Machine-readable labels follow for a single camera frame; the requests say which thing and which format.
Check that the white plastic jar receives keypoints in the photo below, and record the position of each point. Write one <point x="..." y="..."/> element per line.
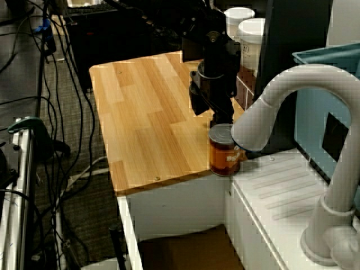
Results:
<point x="239" y="15"/>
<point x="250" y="42"/>

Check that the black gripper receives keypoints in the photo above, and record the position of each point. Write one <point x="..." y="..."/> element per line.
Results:
<point x="225" y="73"/>

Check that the black upright panel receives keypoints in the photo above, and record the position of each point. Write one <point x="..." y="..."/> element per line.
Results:
<point x="292" y="33"/>

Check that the blue plastic bin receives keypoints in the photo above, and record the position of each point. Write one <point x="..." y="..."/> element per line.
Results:
<point x="312" y="112"/>

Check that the aluminium frame rail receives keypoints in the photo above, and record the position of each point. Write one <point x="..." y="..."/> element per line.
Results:
<point x="22" y="182"/>

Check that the white toy sink unit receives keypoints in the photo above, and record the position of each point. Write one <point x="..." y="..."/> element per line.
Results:
<point x="281" y="197"/>

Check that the grey curved toy faucet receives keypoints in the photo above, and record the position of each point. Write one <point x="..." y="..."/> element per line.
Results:
<point x="303" y="76"/>

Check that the black computer case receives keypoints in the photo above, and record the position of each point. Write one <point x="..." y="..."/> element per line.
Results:
<point x="112" y="33"/>

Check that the green clamp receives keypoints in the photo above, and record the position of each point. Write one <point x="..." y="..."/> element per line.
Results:
<point x="28" y="123"/>

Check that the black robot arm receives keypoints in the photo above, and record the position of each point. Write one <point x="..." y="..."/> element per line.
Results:
<point x="194" y="19"/>

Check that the blue tape piece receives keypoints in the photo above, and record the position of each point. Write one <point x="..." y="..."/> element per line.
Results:
<point x="42" y="26"/>

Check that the wooden countertop board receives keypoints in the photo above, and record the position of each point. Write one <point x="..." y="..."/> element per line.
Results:
<point x="146" y="118"/>

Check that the orange soup can silver lid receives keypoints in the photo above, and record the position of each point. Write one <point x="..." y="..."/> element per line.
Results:
<point x="223" y="154"/>

